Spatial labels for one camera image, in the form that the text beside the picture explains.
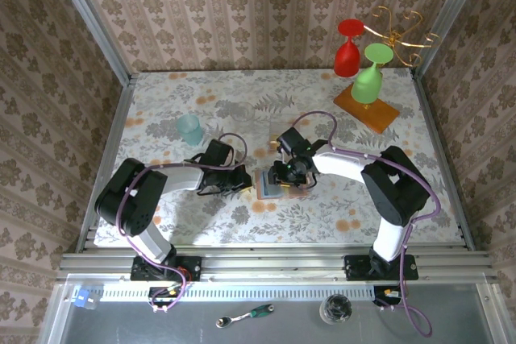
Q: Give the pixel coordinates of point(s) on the gold credit card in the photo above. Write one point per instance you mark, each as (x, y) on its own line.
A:
(274, 143)

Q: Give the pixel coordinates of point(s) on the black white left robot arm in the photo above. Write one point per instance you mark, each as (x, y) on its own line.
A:
(181, 176)

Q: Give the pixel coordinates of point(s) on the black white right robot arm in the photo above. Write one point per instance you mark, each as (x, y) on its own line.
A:
(338, 164)

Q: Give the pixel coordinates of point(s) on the frosted teal cup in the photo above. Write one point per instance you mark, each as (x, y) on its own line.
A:
(189, 129)

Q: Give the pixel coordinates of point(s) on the clear glass tumbler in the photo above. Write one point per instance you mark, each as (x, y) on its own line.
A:
(242, 113)

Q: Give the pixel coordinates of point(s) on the orange wooden rack base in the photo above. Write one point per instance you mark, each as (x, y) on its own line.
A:
(381, 116)

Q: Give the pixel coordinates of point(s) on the green wine glass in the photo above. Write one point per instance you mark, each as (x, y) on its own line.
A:
(367, 84)

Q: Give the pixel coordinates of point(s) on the red wine glass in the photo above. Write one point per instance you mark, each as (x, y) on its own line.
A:
(346, 58)

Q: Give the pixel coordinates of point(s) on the black power connector block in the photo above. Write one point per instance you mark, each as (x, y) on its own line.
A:
(381, 293)
(161, 291)

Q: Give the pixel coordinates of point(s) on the round jar of screws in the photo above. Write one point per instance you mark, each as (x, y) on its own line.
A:
(335, 309)

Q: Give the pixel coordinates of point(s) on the grey metal shelf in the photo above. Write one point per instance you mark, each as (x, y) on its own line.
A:
(282, 332)

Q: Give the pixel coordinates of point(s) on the blue plastic connector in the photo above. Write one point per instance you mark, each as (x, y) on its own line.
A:
(82, 299)

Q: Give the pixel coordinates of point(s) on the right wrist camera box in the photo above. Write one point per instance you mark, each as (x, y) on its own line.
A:
(293, 140)

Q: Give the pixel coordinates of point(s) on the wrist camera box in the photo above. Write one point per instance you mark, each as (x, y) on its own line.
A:
(293, 140)
(219, 153)

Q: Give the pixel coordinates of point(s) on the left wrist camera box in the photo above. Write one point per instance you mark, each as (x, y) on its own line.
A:
(219, 153)

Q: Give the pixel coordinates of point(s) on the aluminium mounting rail beam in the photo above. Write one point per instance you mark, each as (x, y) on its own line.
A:
(274, 263)

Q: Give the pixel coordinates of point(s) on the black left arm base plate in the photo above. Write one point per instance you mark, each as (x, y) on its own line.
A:
(193, 267)

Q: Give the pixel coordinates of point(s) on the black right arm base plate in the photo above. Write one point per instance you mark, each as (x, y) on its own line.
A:
(356, 267)

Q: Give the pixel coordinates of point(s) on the aluminium side rail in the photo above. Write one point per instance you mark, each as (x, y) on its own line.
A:
(429, 118)
(115, 130)

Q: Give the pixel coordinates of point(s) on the aluminium frame post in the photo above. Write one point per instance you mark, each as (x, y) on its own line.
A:
(92, 17)
(451, 9)

